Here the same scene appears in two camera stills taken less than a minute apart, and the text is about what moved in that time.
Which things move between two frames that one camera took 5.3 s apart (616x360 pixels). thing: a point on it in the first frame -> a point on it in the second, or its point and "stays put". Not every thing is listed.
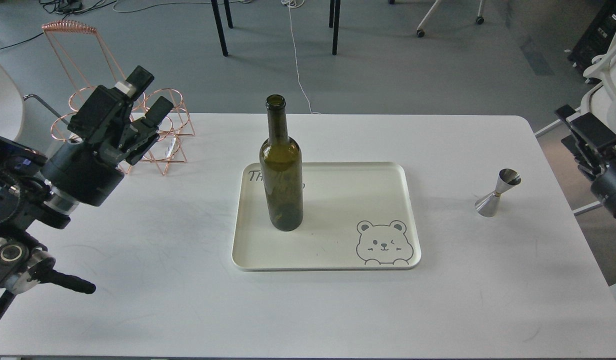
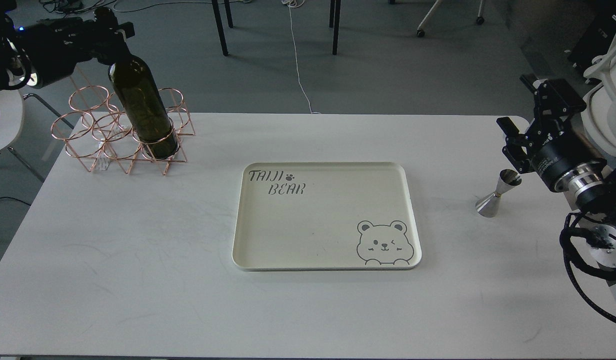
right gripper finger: [564, 112] -> [528, 79]
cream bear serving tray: [357, 216] stays put
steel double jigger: [488, 206] stays put
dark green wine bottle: [281, 162] -> [141, 99]
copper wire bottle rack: [145, 126] stays put
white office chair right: [607, 100] stays put
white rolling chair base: [479, 20] stays put
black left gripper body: [88, 167] -> [55, 46]
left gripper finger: [137, 83] -> [104, 16]
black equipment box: [599, 34] stays put
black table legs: [334, 21] stays put
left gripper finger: [146, 136] -> [128, 28]
